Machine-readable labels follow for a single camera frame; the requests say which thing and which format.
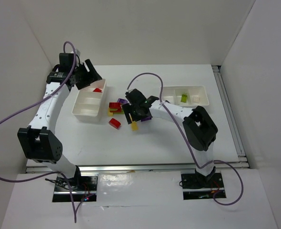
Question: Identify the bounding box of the red small lego brick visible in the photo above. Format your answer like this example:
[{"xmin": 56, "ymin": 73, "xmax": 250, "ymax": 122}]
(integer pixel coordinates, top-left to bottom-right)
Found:
[{"xmin": 93, "ymin": 88, "xmax": 102, "ymax": 93}]

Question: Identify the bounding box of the yellow lego brick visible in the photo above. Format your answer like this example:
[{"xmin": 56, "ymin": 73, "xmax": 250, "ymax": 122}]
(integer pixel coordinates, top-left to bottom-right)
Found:
[{"xmin": 131, "ymin": 122, "xmax": 139, "ymax": 131}]

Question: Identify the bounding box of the red curved lego brick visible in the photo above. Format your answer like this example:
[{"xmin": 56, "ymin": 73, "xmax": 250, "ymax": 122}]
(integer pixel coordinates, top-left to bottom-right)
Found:
[{"xmin": 109, "ymin": 118, "xmax": 121, "ymax": 129}]

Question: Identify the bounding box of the green sloped lego brick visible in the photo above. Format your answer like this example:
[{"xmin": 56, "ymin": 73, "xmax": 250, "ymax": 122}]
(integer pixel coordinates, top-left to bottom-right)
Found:
[{"xmin": 180, "ymin": 94, "xmax": 188, "ymax": 104}]

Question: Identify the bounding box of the white lego brick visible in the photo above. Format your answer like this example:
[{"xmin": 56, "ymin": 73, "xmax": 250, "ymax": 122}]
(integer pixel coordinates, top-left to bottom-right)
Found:
[{"xmin": 192, "ymin": 95, "xmax": 200, "ymax": 104}]

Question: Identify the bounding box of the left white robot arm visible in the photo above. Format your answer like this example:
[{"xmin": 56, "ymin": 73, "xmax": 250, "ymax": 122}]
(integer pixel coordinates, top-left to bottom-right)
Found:
[{"xmin": 17, "ymin": 52, "xmax": 102, "ymax": 179}]

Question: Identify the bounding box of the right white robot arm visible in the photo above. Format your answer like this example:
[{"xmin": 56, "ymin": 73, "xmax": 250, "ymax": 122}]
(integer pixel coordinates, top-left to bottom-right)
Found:
[{"xmin": 122, "ymin": 89, "xmax": 218, "ymax": 183}]

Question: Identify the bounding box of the purple curved lego base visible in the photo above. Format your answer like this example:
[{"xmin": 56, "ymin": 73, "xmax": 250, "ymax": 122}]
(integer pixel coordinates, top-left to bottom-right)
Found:
[{"xmin": 141, "ymin": 117, "xmax": 152, "ymax": 122}]

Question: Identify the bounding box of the purple printed lego brick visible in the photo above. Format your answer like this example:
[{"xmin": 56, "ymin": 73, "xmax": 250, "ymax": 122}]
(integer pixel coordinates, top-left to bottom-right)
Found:
[{"xmin": 117, "ymin": 98, "xmax": 128, "ymax": 105}]

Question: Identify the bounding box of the red yellow green lego pile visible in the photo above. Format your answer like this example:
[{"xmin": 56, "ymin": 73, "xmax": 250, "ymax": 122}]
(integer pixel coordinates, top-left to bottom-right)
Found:
[{"xmin": 107, "ymin": 102, "xmax": 124, "ymax": 116}]

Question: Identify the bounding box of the left white divided tray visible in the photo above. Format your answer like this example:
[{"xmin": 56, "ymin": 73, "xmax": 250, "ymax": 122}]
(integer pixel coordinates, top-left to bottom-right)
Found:
[{"xmin": 72, "ymin": 79, "xmax": 107, "ymax": 123}]

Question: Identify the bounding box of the white divided tray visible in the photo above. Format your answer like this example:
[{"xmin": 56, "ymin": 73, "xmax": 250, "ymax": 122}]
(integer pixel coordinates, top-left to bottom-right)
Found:
[
  {"xmin": 162, "ymin": 86, "xmax": 210, "ymax": 107},
  {"xmin": 72, "ymin": 79, "xmax": 107, "ymax": 123}
]

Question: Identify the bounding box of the right white divided tray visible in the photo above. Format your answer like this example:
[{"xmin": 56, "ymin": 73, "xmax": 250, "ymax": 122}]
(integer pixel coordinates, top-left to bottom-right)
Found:
[{"xmin": 162, "ymin": 86, "xmax": 210, "ymax": 107}]

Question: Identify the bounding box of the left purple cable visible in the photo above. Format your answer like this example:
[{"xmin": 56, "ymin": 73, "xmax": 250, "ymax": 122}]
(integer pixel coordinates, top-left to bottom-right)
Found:
[{"xmin": 0, "ymin": 41, "xmax": 84, "ymax": 224}]

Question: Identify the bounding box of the purple cable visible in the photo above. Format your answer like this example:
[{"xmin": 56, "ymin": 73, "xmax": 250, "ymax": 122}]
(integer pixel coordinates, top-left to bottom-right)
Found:
[
  {"xmin": 0, "ymin": 41, "xmax": 84, "ymax": 224},
  {"xmin": 126, "ymin": 72, "xmax": 245, "ymax": 206}
]

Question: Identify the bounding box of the aluminium rail right side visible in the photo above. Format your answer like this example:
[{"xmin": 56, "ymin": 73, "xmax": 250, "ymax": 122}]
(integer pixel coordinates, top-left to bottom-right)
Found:
[{"xmin": 211, "ymin": 65, "xmax": 250, "ymax": 168}]

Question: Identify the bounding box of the aluminium rail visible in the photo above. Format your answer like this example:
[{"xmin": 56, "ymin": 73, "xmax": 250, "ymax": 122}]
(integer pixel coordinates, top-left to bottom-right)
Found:
[
  {"xmin": 211, "ymin": 65, "xmax": 250, "ymax": 168},
  {"xmin": 26, "ymin": 162, "xmax": 227, "ymax": 173}
]

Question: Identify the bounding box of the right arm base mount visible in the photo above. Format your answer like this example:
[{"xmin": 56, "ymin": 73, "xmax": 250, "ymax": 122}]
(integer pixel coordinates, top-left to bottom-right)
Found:
[{"xmin": 178, "ymin": 169, "xmax": 226, "ymax": 200}]

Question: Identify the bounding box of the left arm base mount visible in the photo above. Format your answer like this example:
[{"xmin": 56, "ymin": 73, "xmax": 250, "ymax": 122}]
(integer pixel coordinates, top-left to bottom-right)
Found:
[{"xmin": 45, "ymin": 174, "xmax": 98, "ymax": 203}]

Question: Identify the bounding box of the aluminium rail front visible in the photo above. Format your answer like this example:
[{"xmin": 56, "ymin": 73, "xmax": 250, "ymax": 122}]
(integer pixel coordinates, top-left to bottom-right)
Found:
[{"xmin": 26, "ymin": 162, "xmax": 227, "ymax": 173}]

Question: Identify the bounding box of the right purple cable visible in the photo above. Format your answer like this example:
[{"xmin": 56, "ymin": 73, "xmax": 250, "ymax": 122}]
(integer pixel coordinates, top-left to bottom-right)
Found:
[{"xmin": 126, "ymin": 72, "xmax": 245, "ymax": 206}]

